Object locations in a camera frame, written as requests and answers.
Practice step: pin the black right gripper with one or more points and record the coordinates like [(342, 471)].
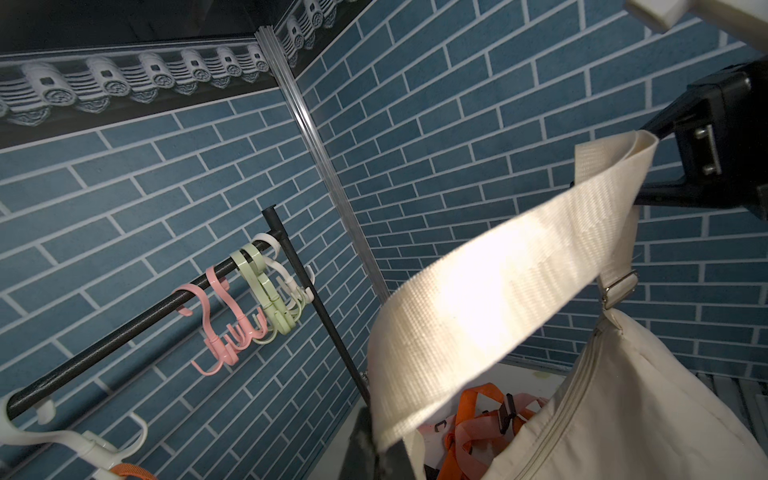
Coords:
[(720, 126)]

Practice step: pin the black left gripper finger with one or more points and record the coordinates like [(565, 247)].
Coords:
[(361, 461)]

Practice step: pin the bright orange crescent bag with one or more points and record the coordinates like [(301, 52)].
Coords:
[(485, 424)]

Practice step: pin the green hook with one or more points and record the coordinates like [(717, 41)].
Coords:
[(271, 316), (270, 274)]

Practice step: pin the pink hook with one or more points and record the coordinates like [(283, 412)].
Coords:
[(243, 332), (221, 348)]

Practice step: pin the white hook middle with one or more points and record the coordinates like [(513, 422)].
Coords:
[(89, 447)]

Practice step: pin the black clothes rack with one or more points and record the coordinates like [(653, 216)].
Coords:
[(31, 395)]

